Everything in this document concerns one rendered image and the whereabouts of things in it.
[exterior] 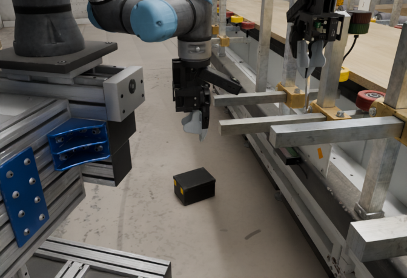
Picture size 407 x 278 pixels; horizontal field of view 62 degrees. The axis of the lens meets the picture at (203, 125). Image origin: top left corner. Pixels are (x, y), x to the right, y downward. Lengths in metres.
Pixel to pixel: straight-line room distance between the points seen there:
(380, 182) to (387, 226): 0.39
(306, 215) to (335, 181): 0.74
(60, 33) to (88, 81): 0.12
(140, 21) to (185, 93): 0.20
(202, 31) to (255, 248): 1.22
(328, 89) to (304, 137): 0.35
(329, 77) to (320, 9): 0.24
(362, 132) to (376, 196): 0.21
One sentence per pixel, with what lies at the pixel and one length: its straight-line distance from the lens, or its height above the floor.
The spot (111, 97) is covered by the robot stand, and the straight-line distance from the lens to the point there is 0.74.
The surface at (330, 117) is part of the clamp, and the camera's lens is 0.91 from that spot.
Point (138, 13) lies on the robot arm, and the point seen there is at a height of 1.14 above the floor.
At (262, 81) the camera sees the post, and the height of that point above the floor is 0.78.
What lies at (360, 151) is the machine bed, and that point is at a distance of 1.23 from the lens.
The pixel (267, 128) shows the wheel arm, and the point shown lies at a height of 0.84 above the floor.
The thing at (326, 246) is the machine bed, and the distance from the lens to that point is 1.56.
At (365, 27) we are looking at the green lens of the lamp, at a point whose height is 1.08.
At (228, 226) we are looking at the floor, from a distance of 1.81.
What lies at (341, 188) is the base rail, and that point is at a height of 0.70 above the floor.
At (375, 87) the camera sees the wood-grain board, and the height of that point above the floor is 0.89.
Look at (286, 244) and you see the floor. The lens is 1.77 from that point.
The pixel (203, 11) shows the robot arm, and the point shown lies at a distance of 0.72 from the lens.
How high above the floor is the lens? 1.22
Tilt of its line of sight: 26 degrees down
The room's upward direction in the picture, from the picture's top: straight up
